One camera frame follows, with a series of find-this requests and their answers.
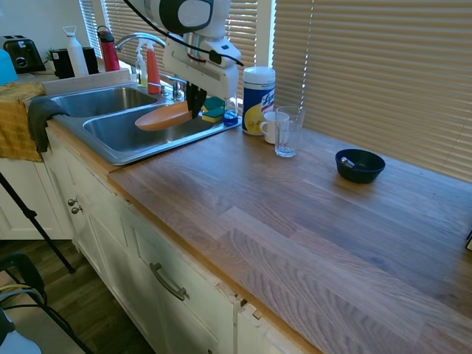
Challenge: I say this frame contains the light blue plastic object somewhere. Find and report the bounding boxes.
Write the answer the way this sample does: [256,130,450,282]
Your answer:
[0,49,19,87]

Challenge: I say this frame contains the black tripod leg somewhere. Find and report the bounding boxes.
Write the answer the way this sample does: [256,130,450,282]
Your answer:
[0,170,77,275]

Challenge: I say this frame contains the white water bottle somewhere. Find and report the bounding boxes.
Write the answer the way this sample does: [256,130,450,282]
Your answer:
[62,25,90,78]

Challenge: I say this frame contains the clear yellow spray bottle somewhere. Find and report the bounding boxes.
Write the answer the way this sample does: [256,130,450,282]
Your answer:
[134,39,150,88]

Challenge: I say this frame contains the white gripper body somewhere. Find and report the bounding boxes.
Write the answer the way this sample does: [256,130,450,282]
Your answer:
[162,33,240,107]

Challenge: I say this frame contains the black metal cart frame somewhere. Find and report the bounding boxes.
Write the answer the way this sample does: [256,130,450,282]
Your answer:
[0,252,94,354]

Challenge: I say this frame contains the Lysol wipes canister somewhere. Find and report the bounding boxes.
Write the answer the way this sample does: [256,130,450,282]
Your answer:
[241,66,277,137]

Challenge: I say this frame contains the clear dish soap bottle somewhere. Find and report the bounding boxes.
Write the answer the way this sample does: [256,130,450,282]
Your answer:
[223,92,240,128]

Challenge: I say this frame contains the red water bottle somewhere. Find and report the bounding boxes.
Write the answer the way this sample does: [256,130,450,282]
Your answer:
[96,25,122,72]

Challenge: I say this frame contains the white backsplash board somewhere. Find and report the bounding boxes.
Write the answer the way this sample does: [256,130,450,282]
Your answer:
[41,69,138,97]

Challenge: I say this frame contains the white ceramic mug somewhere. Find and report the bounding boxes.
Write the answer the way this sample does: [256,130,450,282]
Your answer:
[259,111,291,145]

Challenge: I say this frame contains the white kitchen cabinet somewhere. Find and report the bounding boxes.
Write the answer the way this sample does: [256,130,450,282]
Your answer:
[0,123,318,354]

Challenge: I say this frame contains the clear drinking glass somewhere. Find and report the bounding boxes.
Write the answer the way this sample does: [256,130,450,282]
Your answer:
[274,105,306,159]

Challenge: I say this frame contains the metal drawer handle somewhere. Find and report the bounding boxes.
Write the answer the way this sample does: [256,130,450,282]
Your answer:
[148,262,190,302]

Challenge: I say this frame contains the white black wrist camera box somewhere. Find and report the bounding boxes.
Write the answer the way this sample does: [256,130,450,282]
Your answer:
[204,38,245,69]

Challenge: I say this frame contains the small beige window blind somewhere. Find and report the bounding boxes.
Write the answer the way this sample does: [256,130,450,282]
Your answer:
[78,0,103,60]

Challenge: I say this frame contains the grey dish cloth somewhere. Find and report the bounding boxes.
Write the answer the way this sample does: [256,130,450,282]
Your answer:
[27,96,71,154]

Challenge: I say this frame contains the yellow towel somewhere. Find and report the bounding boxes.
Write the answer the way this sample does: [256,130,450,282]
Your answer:
[0,81,47,164]

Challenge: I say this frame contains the orange bottle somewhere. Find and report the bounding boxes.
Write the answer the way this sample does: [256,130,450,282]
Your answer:
[146,49,162,95]

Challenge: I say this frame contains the orange plastic plate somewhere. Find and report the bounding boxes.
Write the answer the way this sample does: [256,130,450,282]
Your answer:
[134,100,195,132]

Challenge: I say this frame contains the wide beige window blind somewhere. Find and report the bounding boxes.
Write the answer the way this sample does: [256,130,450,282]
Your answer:
[274,0,472,184]

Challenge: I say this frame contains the white window frame post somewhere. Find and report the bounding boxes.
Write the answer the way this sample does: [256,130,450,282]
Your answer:
[255,0,277,69]

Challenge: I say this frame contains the stainless steel double sink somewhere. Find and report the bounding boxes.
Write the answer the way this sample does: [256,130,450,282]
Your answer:
[46,84,243,167]

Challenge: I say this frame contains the black canister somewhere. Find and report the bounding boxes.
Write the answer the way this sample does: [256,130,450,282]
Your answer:
[82,46,100,75]

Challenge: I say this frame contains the green yellow sponge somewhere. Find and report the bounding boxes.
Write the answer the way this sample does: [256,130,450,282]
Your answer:
[201,96,226,112]
[201,107,226,125]

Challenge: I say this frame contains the dark blue bowl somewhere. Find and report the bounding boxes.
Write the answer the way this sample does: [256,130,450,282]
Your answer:
[334,148,386,184]

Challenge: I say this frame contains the black silver toaster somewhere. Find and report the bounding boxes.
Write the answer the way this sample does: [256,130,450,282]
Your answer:
[2,35,47,74]

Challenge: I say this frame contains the chrome soap pump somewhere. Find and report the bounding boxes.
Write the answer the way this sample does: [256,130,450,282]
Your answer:
[169,76,188,102]

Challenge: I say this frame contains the black box appliance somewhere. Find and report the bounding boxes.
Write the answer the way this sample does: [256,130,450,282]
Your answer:
[50,47,76,80]

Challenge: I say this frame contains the chrome kitchen faucet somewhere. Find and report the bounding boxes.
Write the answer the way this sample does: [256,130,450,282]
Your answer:
[114,32,168,77]

